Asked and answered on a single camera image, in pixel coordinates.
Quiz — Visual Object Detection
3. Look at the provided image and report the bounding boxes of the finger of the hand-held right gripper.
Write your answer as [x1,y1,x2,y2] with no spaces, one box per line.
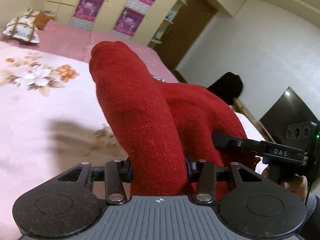
[212,132,262,153]

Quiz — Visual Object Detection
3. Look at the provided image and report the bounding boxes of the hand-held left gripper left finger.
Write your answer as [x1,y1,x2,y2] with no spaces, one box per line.
[57,158,133,204]

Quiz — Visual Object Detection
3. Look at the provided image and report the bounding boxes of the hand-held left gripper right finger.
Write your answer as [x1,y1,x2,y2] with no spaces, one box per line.
[185,157,263,203]

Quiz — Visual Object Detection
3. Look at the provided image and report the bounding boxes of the red knit garment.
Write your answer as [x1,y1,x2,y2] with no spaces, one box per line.
[89,41,262,200]

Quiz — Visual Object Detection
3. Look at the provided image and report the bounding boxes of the person's right forearm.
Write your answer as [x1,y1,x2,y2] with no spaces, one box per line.
[299,194,320,240]

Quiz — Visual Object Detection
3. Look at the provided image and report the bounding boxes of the person's right hand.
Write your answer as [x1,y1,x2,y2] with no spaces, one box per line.
[262,166,308,202]

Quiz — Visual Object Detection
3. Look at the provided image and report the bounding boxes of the black flat screen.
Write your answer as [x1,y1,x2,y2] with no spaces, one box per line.
[259,87,320,143]

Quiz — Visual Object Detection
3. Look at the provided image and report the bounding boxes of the pale pink floral blanket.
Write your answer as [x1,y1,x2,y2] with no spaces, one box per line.
[0,41,262,240]

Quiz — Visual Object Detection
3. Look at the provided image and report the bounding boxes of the brown wooden door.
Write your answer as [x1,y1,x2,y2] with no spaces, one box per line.
[152,0,218,72]

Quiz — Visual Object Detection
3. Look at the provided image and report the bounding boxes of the pink bed sheet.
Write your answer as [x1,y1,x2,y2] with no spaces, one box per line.
[0,21,180,83]

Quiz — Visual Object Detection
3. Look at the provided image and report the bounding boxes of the orange knit cloth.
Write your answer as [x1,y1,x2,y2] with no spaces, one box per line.
[34,11,56,31]

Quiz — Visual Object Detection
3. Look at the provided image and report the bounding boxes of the white floral pillow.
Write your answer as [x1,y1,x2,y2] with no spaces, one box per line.
[2,9,41,43]

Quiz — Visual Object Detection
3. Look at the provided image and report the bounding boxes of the wooden chair frame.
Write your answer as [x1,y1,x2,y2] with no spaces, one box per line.
[230,97,273,143]

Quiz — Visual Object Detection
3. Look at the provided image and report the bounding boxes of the cream wall shelf unit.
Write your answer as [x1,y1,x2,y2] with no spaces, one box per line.
[149,0,188,44]

